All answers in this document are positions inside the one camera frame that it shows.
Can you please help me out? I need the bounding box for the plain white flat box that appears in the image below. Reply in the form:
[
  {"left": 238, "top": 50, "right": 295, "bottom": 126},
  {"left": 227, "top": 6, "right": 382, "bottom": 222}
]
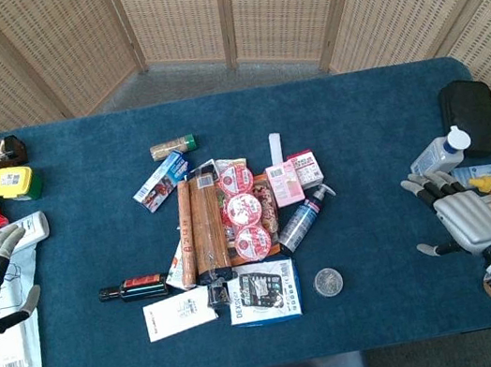
[{"left": 141, "top": 286, "right": 222, "bottom": 344}]

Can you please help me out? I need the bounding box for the thin brown sausage stick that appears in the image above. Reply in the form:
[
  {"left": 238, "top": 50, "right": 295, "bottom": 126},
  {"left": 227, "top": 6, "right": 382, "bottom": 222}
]
[{"left": 165, "top": 181, "right": 208, "bottom": 286}]

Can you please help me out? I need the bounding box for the white lotion bottle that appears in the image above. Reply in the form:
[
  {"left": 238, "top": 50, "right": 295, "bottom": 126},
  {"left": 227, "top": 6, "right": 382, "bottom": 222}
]
[{"left": 403, "top": 123, "right": 478, "bottom": 189}]

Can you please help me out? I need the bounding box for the blue and white carton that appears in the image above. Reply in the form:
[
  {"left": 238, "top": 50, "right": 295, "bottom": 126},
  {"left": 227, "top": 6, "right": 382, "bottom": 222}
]
[{"left": 126, "top": 147, "right": 200, "bottom": 217}]

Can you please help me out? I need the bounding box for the clear round plastic container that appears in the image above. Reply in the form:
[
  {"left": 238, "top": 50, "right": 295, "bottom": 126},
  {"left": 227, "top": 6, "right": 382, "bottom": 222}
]
[{"left": 310, "top": 265, "right": 347, "bottom": 301}]

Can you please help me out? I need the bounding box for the dark pump bottle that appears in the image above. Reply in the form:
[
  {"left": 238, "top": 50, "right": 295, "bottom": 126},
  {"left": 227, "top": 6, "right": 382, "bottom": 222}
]
[{"left": 269, "top": 181, "right": 347, "bottom": 257}]

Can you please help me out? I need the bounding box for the white and red carton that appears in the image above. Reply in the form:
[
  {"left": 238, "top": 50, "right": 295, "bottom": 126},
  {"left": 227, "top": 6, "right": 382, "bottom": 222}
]
[{"left": 158, "top": 239, "right": 199, "bottom": 295}]

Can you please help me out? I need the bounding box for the blue table cloth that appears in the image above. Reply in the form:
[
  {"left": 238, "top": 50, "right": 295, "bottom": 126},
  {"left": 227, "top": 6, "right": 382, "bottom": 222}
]
[{"left": 0, "top": 44, "right": 491, "bottom": 367}]

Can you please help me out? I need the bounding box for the clear black-print packet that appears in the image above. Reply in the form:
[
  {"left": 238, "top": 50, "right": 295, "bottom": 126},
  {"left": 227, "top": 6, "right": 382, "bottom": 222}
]
[{"left": 185, "top": 157, "right": 222, "bottom": 189}]

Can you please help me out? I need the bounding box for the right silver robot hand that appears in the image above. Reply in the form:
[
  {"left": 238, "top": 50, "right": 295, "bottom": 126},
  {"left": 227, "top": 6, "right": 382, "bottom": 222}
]
[{"left": 398, "top": 158, "right": 491, "bottom": 267}]

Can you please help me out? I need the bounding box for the dark mixed snack package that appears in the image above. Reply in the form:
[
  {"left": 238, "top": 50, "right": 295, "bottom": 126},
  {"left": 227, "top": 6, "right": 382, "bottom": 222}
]
[{"left": 249, "top": 171, "right": 287, "bottom": 257}]

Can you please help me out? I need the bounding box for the woven folding screen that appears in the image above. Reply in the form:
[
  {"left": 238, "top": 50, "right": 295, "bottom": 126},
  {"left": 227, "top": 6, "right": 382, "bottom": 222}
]
[{"left": 0, "top": 0, "right": 491, "bottom": 266}]

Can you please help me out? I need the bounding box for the small white red-print box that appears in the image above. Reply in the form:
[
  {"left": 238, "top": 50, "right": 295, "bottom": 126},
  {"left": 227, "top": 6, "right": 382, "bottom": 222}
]
[{"left": 285, "top": 147, "right": 327, "bottom": 193}]

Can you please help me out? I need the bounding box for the pink box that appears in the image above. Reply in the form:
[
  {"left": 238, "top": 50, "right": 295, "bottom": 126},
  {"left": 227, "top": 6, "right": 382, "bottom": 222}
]
[{"left": 263, "top": 159, "right": 307, "bottom": 210}]

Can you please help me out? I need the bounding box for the wide brown wrapped package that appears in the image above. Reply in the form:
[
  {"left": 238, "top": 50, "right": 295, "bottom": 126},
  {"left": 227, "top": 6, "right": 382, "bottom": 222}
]
[{"left": 180, "top": 170, "right": 239, "bottom": 287}]

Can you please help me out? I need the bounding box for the red-lid snack cup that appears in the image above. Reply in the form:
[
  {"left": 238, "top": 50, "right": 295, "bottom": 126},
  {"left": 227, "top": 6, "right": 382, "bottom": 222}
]
[
  {"left": 222, "top": 190, "right": 266, "bottom": 230},
  {"left": 231, "top": 221, "right": 275, "bottom": 263},
  {"left": 216, "top": 161, "right": 258, "bottom": 198}
]

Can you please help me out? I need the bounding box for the green container with yellow lid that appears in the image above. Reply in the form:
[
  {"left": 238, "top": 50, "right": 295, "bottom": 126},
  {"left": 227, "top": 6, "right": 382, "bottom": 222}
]
[{"left": 0, "top": 161, "right": 46, "bottom": 207}]

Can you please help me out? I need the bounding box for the white blue organizer package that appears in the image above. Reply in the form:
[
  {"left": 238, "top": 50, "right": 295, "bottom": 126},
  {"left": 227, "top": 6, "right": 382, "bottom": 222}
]
[{"left": 220, "top": 255, "right": 305, "bottom": 330}]

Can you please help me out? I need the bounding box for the spice bottle with green cap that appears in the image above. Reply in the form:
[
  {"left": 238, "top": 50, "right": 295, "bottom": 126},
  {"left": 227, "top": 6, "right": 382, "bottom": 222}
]
[{"left": 148, "top": 132, "right": 201, "bottom": 163}]

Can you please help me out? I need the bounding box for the dark sauce bottle red label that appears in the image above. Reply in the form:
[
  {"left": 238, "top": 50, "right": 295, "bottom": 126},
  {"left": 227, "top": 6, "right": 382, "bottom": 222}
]
[{"left": 96, "top": 271, "right": 172, "bottom": 309}]

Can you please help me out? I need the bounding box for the white stick tube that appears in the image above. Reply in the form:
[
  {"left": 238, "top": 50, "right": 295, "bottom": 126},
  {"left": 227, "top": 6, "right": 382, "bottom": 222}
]
[{"left": 266, "top": 130, "right": 290, "bottom": 168}]

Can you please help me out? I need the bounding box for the black zip case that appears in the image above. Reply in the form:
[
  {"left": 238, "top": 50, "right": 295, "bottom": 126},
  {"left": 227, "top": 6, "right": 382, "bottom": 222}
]
[{"left": 435, "top": 74, "right": 491, "bottom": 164}]

